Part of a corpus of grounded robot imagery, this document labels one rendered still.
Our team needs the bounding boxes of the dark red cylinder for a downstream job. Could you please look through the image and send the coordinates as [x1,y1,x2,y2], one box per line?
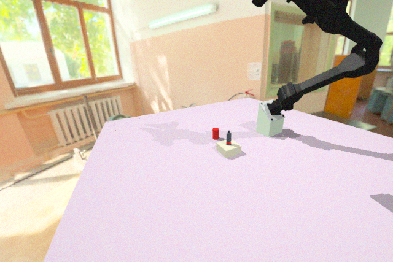
[212,128,219,140]

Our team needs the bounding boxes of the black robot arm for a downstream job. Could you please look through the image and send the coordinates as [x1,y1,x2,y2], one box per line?
[267,0,383,115]

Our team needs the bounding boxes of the beige block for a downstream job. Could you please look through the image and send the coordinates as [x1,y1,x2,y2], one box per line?
[216,140,242,158]

